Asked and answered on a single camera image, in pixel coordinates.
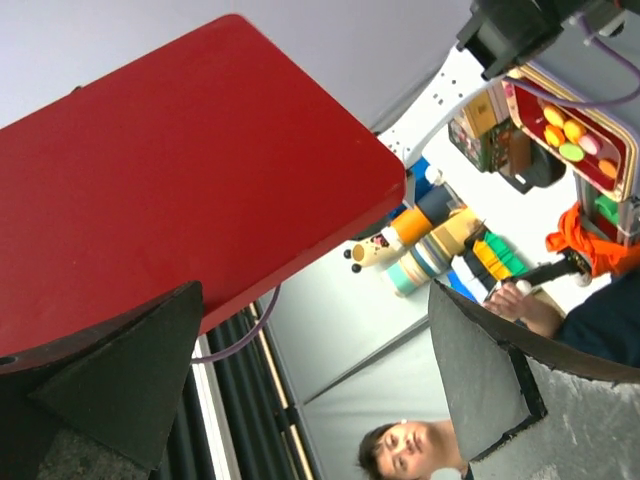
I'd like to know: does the giraffe toy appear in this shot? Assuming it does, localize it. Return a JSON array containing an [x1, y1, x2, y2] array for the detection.
[[344, 226, 404, 273]]

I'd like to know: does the macaron tin box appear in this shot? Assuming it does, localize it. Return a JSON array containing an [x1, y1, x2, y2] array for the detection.
[[503, 66, 639, 202]]

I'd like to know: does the orange cloth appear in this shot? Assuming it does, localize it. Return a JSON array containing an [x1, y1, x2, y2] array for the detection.
[[545, 202, 639, 277]]

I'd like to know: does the tape roll stack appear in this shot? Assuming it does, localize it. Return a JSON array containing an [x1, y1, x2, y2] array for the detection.
[[381, 185, 483, 297]]

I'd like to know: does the person hand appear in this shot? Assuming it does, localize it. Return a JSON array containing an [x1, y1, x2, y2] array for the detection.
[[483, 283, 564, 338]]

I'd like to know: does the person head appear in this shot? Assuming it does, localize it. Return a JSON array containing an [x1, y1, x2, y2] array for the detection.
[[357, 419, 474, 480]]

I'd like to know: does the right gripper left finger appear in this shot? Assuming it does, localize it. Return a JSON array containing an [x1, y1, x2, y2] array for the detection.
[[1, 282, 203, 479]]

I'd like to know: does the colourful block set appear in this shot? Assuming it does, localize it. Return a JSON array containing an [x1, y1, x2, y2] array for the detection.
[[447, 231, 529, 303]]

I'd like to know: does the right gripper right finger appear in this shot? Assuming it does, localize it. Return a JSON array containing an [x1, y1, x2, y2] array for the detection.
[[428, 283, 639, 480]]

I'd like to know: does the red tin lid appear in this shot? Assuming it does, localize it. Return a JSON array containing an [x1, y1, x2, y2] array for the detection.
[[1, 15, 405, 354]]

